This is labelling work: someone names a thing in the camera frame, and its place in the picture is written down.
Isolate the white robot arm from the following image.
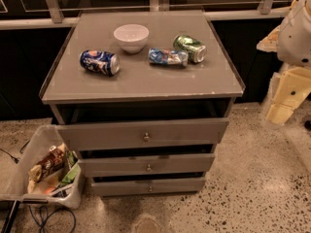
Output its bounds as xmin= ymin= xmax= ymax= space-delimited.
xmin=257 ymin=0 xmax=311 ymax=124

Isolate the grey bottom drawer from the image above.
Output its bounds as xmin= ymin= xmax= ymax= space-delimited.
xmin=91 ymin=178 xmax=205 ymax=196

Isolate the green soda can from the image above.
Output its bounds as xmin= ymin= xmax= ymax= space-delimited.
xmin=173 ymin=35 xmax=207 ymax=63

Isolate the grey drawer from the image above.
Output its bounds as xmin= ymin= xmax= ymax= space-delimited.
xmin=91 ymin=178 xmax=205 ymax=196
xmin=78 ymin=153 xmax=215 ymax=178
xmin=57 ymin=118 xmax=228 ymax=151

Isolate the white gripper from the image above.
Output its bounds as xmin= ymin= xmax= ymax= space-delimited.
xmin=257 ymin=26 xmax=311 ymax=124

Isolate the green snack packet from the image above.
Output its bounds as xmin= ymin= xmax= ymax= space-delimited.
xmin=60 ymin=151 xmax=80 ymax=186

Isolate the brown snack bag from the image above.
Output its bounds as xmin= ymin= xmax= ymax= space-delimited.
xmin=28 ymin=145 xmax=66 ymax=183

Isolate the grey top drawer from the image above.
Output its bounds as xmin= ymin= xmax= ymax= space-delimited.
xmin=57 ymin=118 xmax=228 ymax=151

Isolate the metal railing frame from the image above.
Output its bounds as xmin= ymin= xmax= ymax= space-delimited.
xmin=0 ymin=0 xmax=294 ymax=30

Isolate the white ceramic bowl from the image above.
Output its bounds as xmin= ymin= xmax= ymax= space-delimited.
xmin=114 ymin=24 xmax=149 ymax=53

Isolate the black cable on floor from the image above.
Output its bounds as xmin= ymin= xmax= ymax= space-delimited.
xmin=0 ymin=139 xmax=31 ymax=165

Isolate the blue soda can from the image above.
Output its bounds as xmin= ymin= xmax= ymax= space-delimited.
xmin=80 ymin=50 xmax=121 ymax=77

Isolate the blue cable on floor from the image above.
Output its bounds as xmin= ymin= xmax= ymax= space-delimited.
xmin=28 ymin=205 xmax=78 ymax=233

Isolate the crushed light blue can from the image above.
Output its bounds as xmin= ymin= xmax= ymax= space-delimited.
xmin=149 ymin=48 xmax=189 ymax=68

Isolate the grey drawer cabinet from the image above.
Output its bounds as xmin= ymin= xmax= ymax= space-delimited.
xmin=40 ymin=11 xmax=244 ymax=184

